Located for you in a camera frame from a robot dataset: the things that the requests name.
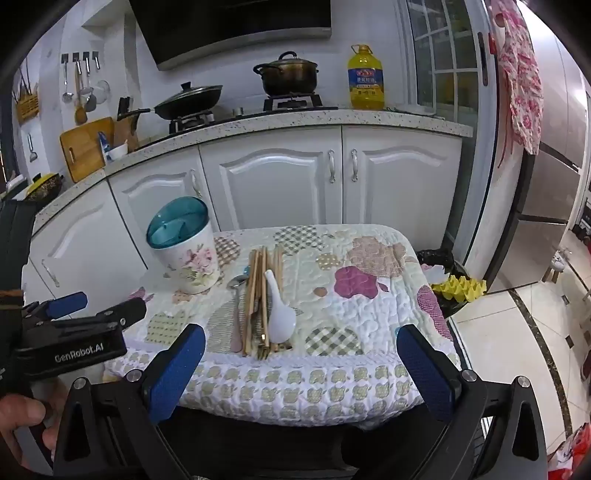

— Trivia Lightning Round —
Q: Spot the silver refrigerator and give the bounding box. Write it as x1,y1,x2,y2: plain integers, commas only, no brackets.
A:
517,14,591,232

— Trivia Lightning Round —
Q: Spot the glass sliding door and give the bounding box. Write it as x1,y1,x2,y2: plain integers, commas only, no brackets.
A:
394,0,525,296

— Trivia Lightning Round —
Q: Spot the metal spoon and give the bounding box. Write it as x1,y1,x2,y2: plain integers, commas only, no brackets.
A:
226,274,250,354

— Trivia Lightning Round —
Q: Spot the yellow egg tray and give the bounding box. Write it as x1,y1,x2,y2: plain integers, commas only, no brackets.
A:
431,274,488,303

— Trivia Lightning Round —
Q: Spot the black wok with lid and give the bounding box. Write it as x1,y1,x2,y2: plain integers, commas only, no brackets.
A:
121,82,223,121

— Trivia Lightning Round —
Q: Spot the floral utensil holder teal lid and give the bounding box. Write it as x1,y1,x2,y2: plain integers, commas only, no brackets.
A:
146,196,221,295

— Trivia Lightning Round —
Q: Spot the person's left hand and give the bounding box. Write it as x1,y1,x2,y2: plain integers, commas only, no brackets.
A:
0,396,61,472

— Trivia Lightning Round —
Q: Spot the bamboo wall basket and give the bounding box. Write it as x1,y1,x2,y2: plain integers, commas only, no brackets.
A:
14,90,40,124

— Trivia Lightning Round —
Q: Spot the black gas stove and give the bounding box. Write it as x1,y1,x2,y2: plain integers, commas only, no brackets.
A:
139,93,340,141

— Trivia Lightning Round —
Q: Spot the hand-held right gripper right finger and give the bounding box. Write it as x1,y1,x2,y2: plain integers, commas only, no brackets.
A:
360,324,548,480

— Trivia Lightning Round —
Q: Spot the hanging metal skimmer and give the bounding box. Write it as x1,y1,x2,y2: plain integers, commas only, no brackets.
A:
82,60,98,112

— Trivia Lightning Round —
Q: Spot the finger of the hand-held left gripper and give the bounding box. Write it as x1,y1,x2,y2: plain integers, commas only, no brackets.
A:
95,298,147,328
23,292,88,320

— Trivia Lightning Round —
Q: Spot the white ceramic spoon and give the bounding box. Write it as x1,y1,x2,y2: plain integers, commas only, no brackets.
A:
263,270,296,344

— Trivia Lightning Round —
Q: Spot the black range hood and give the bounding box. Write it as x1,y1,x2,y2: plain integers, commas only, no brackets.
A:
129,0,333,71

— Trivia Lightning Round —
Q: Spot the white cabinet door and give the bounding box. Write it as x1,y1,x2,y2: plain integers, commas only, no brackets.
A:
342,124,463,229
107,148,220,278
21,182,155,324
199,127,345,234

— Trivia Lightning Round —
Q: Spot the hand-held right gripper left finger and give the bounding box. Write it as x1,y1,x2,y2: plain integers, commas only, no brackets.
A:
53,323,206,480

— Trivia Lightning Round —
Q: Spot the quilted patchwork table cover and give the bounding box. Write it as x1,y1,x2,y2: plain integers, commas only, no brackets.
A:
104,224,462,430

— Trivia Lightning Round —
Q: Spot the hanging metal ladle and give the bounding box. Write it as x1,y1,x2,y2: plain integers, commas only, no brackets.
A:
61,60,75,103

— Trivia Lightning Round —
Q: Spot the black trash bag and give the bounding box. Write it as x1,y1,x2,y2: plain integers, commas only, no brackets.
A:
416,249,467,319

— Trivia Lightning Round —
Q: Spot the yellow and black pan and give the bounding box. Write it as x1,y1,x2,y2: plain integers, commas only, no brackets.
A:
25,172,65,205

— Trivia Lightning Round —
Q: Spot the dark stockpot with lid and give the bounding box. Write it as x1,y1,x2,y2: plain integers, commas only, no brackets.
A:
253,52,319,97

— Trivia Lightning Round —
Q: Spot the bundle of wooden chopsticks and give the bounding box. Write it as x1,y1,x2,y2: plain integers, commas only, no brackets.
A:
242,246,284,361

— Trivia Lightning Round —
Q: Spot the yellow cooking oil bottle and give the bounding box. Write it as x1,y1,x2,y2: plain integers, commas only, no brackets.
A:
347,44,386,110

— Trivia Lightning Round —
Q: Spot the wooden knife block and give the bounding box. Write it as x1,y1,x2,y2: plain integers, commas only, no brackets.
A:
115,97,140,153

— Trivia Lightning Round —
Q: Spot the pink floral cloth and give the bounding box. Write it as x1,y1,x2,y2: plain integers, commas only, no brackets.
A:
489,0,544,156

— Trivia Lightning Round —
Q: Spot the wooden cutting board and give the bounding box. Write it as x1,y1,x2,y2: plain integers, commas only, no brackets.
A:
59,117,116,183

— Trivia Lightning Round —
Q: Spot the hanging wooden spatula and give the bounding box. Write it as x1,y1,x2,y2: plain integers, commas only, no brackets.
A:
74,62,88,125

